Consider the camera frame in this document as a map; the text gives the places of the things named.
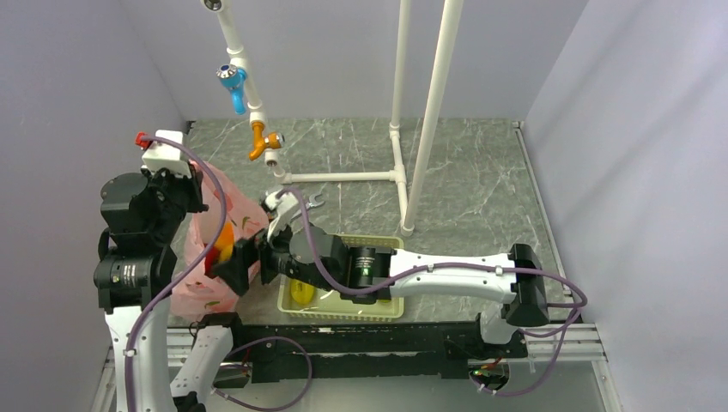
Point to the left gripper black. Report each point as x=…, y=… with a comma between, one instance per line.
x=194, y=184

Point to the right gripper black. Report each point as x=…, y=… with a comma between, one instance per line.
x=236, y=271

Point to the pink plastic bag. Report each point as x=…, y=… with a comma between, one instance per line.
x=231, y=216

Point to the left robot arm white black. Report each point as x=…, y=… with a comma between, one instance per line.
x=134, y=292

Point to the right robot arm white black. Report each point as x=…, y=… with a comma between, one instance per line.
x=369, y=274

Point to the orange yellow fake mango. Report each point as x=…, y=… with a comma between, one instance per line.
x=222, y=248

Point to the pale green plastic basket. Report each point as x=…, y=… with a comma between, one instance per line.
x=328, y=304

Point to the silver open-end wrench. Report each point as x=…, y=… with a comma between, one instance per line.
x=314, y=201

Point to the orange tap valve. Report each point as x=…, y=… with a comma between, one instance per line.
x=262, y=142

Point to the blue tap valve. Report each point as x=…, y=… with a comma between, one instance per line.
x=233, y=78

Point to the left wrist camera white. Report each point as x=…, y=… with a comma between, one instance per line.
x=158, y=155

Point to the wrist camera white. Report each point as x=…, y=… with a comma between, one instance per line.
x=158, y=155
x=282, y=206

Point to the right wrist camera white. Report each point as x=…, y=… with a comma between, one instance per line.
x=282, y=206

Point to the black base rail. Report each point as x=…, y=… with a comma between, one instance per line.
x=337, y=351

